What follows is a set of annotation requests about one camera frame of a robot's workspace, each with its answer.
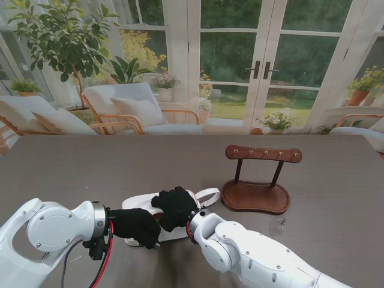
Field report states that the dark wooden necklace stand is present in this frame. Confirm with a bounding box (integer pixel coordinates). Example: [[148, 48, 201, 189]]
[[220, 144, 291, 214]]

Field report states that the white zip pouch bag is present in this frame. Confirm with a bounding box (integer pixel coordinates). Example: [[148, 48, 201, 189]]
[[121, 187, 221, 247]]

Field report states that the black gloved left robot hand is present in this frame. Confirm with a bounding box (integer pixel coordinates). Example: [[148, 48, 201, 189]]
[[107, 208, 162, 250]]

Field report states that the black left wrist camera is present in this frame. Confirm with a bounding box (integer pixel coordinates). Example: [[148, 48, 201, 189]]
[[83, 238, 109, 261]]

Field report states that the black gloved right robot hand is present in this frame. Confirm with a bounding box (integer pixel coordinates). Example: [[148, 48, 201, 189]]
[[151, 186, 201, 233]]

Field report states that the red cable on left arm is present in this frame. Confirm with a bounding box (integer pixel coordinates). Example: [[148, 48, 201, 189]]
[[88, 220, 116, 288]]

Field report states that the printed sunroom backdrop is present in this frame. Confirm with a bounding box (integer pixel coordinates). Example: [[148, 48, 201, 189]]
[[0, 0, 384, 158]]

